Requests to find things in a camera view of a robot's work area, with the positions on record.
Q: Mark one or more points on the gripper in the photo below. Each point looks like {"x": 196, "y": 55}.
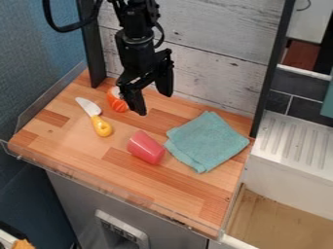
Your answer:
{"x": 138, "y": 61}

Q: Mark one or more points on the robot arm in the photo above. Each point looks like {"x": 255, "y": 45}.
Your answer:
{"x": 135, "y": 19}

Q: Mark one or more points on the yellow toy knife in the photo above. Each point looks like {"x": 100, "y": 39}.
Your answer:
{"x": 96, "y": 117}

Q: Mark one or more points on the orange toy salmon sushi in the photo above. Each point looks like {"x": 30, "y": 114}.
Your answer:
{"x": 116, "y": 101}

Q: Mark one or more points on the pink cup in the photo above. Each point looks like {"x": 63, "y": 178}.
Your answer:
{"x": 146, "y": 147}

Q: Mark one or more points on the teal cloth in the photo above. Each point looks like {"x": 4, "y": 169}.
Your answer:
{"x": 204, "y": 141}

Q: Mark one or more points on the toy sink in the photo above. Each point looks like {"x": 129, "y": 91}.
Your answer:
{"x": 293, "y": 152}

